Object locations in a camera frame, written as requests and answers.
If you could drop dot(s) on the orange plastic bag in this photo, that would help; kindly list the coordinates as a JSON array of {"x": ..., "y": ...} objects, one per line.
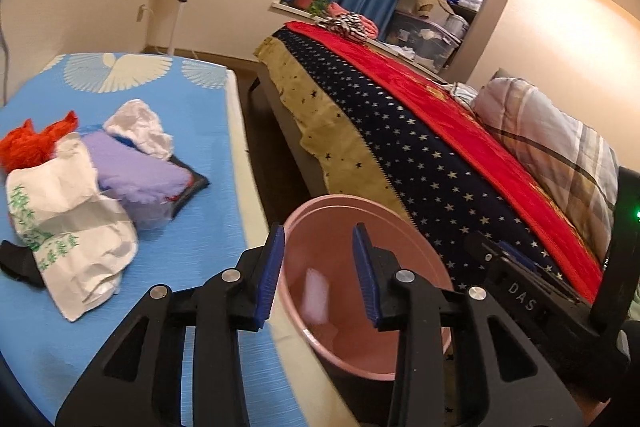
[{"x": 24, "y": 147}]

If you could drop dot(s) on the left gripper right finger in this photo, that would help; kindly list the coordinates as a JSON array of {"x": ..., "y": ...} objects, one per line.
[{"x": 459, "y": 355}]

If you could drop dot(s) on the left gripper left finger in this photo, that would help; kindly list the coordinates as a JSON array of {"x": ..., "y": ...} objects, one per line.
[{"x": 135, "y": 378}]

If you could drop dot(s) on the black cloth item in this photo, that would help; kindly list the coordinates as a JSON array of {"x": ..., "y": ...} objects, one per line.
[{"x": 19, "y": 263}]

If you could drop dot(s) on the plaid pillow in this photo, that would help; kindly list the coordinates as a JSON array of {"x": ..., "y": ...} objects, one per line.
[{"x": 572, "y": 162}]

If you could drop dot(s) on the pink clothing pile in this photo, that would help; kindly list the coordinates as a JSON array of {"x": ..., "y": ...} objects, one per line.
[{"x": 369, "y": 28}]

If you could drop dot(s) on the clear plastic storage box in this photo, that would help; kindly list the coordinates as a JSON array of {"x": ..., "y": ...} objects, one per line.
[{"x": 427, "y": 43}]

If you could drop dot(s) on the wooden bookshelf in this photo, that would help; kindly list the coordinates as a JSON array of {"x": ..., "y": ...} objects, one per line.
[{"x": 482, "y": 17}]

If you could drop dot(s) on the purple foam net sleeve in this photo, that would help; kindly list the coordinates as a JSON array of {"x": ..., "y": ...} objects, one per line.
[{"x": 135, "y": 171}]

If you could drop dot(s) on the beige jacket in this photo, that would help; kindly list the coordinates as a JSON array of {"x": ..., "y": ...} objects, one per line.
[{"x": 436, "y": 10}]

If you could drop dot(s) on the navy star bed sheet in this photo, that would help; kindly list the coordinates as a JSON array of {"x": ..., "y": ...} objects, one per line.
[{"x": 371, "y": 145}]

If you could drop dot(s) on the black snack wrapper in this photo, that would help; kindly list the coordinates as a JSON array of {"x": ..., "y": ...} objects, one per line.
[{"x": 187, "y": 186}]

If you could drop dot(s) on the crumpled white tissue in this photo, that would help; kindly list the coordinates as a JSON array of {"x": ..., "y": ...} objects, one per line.
[{"x": 136, "y": 123}]

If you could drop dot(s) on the red blanket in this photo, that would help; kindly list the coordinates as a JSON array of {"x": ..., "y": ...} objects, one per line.
[{"x": 433, "y": 106}]

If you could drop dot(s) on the zebra pattern cloth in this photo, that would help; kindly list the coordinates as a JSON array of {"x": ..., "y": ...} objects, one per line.
[{"x": 345, "y": 26}]

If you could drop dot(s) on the blue crane pattern cloth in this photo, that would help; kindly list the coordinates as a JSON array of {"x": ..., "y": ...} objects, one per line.
[{"x": 186, "y": 234}]

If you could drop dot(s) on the pink plastic trash bin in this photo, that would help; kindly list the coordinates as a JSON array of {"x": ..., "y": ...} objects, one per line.
[{"x": 319, "y": 284}]

